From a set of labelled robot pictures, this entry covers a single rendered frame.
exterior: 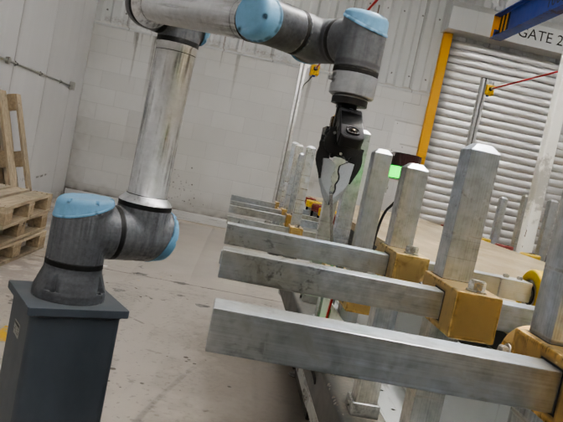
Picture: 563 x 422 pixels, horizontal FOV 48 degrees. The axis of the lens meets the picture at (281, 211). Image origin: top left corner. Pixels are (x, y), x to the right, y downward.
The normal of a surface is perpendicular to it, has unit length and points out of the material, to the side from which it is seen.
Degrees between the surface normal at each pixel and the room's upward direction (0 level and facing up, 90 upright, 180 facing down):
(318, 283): 90
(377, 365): 90
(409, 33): 90
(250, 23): 91
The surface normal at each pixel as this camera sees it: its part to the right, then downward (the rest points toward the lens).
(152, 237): 0.64, 0.21
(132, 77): 0.06, 0.09
